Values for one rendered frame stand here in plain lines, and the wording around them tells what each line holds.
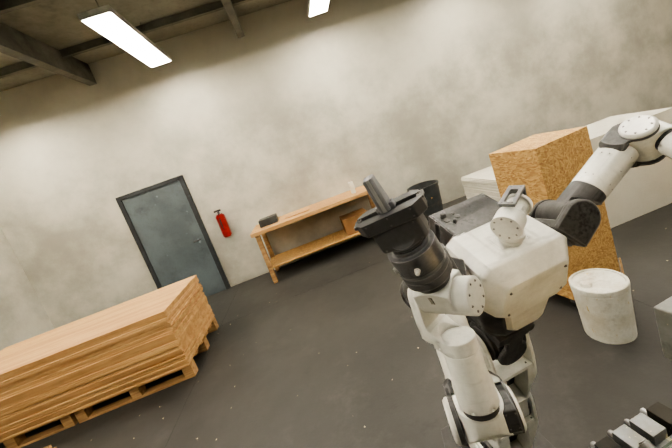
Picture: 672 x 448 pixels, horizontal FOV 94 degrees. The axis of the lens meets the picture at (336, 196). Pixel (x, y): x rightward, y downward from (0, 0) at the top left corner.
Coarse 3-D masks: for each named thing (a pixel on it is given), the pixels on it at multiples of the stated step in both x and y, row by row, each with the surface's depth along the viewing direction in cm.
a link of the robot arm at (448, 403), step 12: (468, 324) 70; (444, 360) 66; (444, 372) 66; (492, 372) 64; (444, 384) 64; (504, 384) 60; (444, 408) 60; (516, 408) 56; (456, 420) 57; (456, 432) 57
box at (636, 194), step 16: (640, 112) 339; (656, 112) 315; (592, 128) 346; (608, 128) 320; (592, 144) 305; (624, 176) 313; (640, 176) 315; (656, 176) 318; (624, 192) 315; (640, 192) 317; (656, 192) 320; (608, 208) 314; (624, 208) 317; (640, 208) 319; (656, 208) 322
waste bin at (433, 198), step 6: (432, 180) 529; (414, 186) 542; (420, 186) 543; (426, 186) 540; (432, 186) 495; (438, 186) 509; (426, 192) 496; (432, 192) 498; (438, 192) 505; (426, 198) 499; (432, 198) 499; (438, 198) 504; (432, 204) 501; (438, 204) 504; (426, 210) 506; (432, 210) 503; (438, 210) 505; (426, 216) 510
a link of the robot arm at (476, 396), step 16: (480, 352) 54; (448, 368) 56; (464, 368) 53; (480, 368) 54; (464, 384) 54; (480, 384) 53; (464, 400) 54; (480, 400) 53; (496, 400) 54; (464, 416) 56; (480, 416) 54; (496, 416) 54; (512, 416) 54; (464, 432) 58; (480, 432) 54; (496, 432) 54; (512, 432) 55
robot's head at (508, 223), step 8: (520, 200) 74; (528, 200) 74; (504, 208) 72; (512, 208) 71; (520, 208) 72; (528, 208) 74; (496, 216) 71; (504, 216) 70; (512, 216) 69; (520, 216) 70; (496, 224) 72; (504, 224) 71; (512, 224) 69; (520, 224) 69; (496, 232) 73; (504, 232) 72; (512, 232) 70; (520, 232) 69; (512, 240) 75
